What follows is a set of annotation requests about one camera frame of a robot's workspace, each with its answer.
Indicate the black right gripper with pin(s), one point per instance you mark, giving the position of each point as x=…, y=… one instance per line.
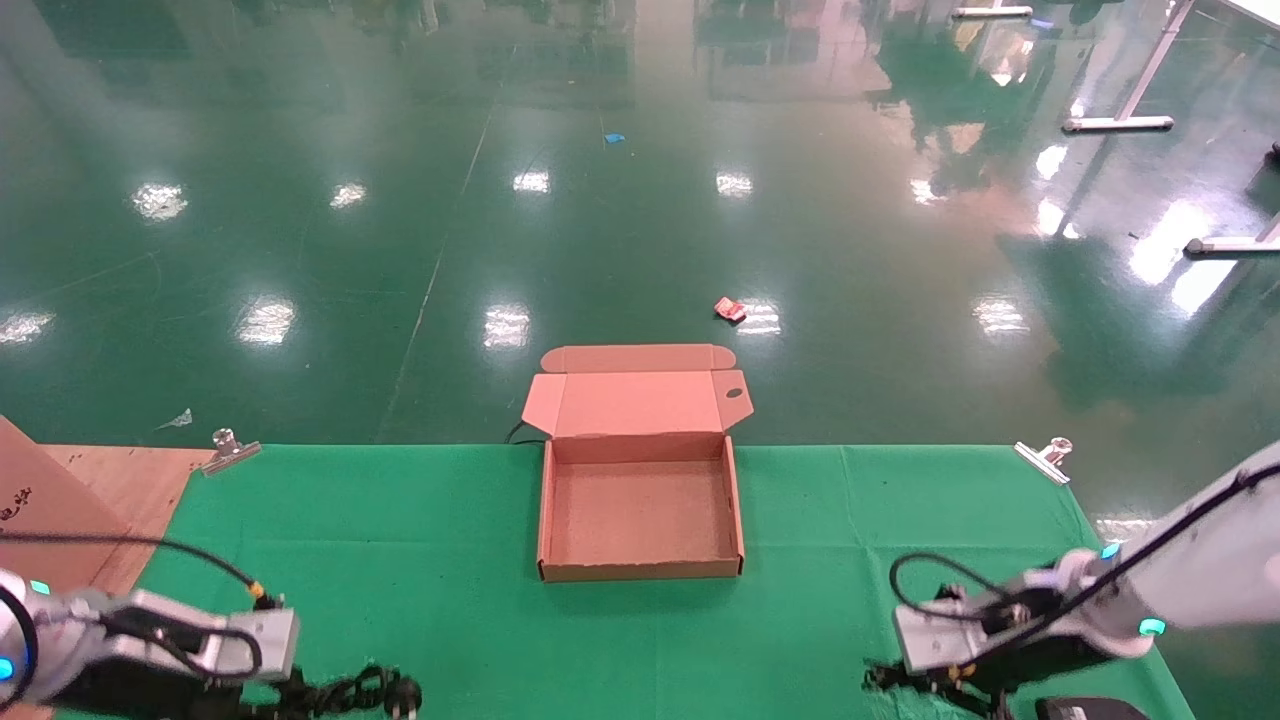
x=1040, y=660

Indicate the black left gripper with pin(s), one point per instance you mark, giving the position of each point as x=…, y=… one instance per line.
x=150, y=695

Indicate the black computer mouse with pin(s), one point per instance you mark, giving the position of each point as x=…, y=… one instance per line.
x=1090, y=710

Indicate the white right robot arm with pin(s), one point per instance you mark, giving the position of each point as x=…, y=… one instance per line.
x=1210, y=560

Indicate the tall printed cardboard box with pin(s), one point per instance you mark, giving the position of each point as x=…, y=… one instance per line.
x=50, y=520

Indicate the shallow open cardboard box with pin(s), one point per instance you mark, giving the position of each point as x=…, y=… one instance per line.
x=640, y=520

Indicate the flat cardboard sheet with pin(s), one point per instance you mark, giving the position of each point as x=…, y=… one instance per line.
x=135, y=490

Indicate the silver metal cloth clip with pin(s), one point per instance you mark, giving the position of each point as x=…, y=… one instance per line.
x=230, y=452
x=1043, y=460

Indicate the white plastic scrap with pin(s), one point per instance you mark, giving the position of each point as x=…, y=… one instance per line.
x=180, y=419

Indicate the green table cloth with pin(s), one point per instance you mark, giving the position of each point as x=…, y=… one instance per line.
x=400, y=560

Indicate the red crumpled wrapper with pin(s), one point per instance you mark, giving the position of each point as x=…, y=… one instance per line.
x=730, y=309

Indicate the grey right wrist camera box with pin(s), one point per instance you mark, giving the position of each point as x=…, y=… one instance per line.
x=940, y=632

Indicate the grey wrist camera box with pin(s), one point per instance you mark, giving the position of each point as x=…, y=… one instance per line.
x=255, y=640
x=940, y=632

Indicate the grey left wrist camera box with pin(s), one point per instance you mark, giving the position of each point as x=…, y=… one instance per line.
x=255, y=640

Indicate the white table leg frame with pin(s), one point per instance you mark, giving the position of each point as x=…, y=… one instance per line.
x=990, y=12
x=1230, y=244
x=1120, y=124

